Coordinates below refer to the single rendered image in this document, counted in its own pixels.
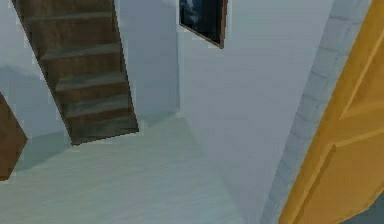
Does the brown wooden cabinet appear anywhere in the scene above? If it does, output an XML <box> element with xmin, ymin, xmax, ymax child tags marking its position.
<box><xmin>0</xmin><ymin>92</ymin><xmax>29</xmax><ymax>182</ymax></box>

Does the yellow wooden room door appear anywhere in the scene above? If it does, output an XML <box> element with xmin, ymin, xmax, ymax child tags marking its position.
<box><xmin>278</xmin><ymin>0</ymin><xmax>384</xmax><ymax>224</ymax></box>

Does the dark framed wall picture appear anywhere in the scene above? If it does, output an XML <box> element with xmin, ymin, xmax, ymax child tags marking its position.
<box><xmin>178</xmin><ymin>0</ymin><xmax>229</xmax><ymax>50</ymax></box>

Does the brown wooden shelf unit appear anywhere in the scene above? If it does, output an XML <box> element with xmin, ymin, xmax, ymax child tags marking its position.
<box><xmin>11</xmin><ymin>0</ymin><xmax>140</xmax><ymax>146</ymax></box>

